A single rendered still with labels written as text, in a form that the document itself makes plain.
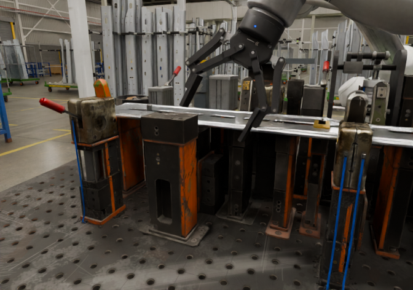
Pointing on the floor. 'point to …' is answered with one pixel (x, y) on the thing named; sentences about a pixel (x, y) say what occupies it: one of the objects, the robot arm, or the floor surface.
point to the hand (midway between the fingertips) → (213, 118)
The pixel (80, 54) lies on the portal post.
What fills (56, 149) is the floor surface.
